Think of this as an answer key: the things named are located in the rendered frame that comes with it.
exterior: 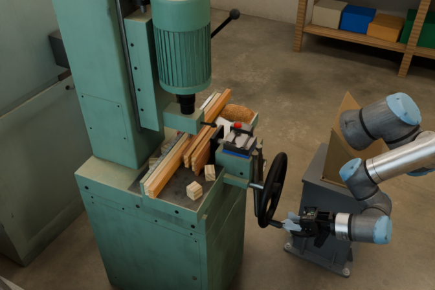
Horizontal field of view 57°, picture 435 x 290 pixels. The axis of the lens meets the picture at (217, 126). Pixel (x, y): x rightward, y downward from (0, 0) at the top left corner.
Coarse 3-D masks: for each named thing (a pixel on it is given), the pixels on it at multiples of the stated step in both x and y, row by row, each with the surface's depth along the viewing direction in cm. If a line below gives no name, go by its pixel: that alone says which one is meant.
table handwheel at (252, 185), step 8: (280, 152) 145; (280, 160) 139; (272, 168) 136; (280, 168) 148; (272, 176) 134; (280, 176) 157; (256, 184) 147; (264, 184) 135; (272, 184) 134; (280, 184) 146; (264, 192) 134; (272, 192) 143; (280, 192) 158; (264, 200) 134; (272, 200) 151; (264, 208) 134; (272, 208) 155; (264, 216) 136; (272, 216) 153; (264, 224) 140
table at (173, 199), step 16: (256, 112) 170; (224, 128) 162; (208, 160) 147; (176, 176) 140; (192, 176) 140; (224, 176) 144; (160, 192) 134; (176, 192) 134; (208, 192) 134; (160, 208) 135; (176, 208) 131; (192, 208) 129
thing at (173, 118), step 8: (176, 104) 146; (168, 112) 142; (176, 112) 142; (200, 112) 142; (168, 120) 144; (176, 120) 142; (184, 120) 140; (192, 120) 139; (200, 120) 142; (176, 128) 144; (184, 128) 143; (192, 128) 141; (200, 128) 144
